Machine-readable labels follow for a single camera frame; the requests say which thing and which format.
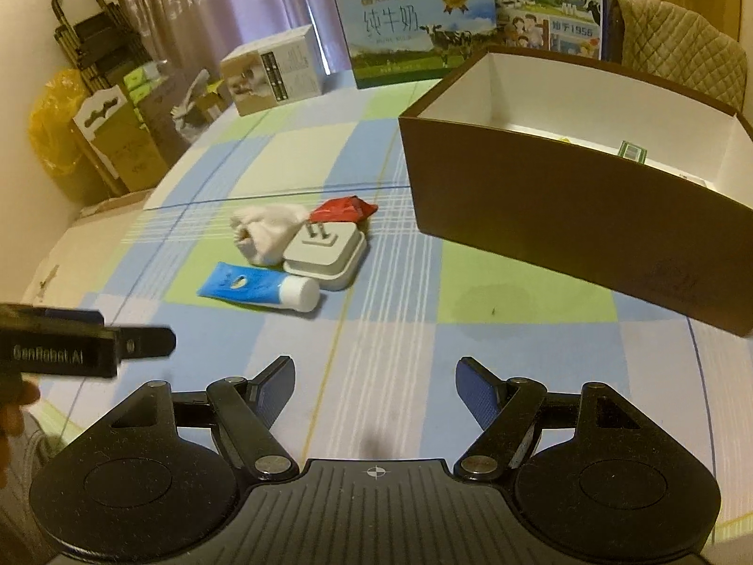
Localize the white power adapter plug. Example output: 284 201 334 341
283 222 368 291

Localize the red snack packet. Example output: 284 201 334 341
309 195 378 225

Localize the brown storage box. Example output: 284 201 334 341
398 47 752 337

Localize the beige product box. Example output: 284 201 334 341
219 24 326 116

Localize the person's left hand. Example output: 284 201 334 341
0 380 41 487

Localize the green rectangular carton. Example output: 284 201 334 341
618 140 647 163

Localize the yellow plastic bag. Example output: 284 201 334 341
28 68 104 205

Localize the blue milk carton box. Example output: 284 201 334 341
495 0 609 60

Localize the quilted beige chair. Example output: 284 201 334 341
608 0 748 111

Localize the blue hand cream tube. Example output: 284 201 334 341
197 263 320 314

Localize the green milk carton box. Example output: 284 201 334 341
335 0 497 89

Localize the cardboard box on floor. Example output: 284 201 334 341
73 87 168 191

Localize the white knitted sock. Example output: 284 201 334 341
230 204 310 266

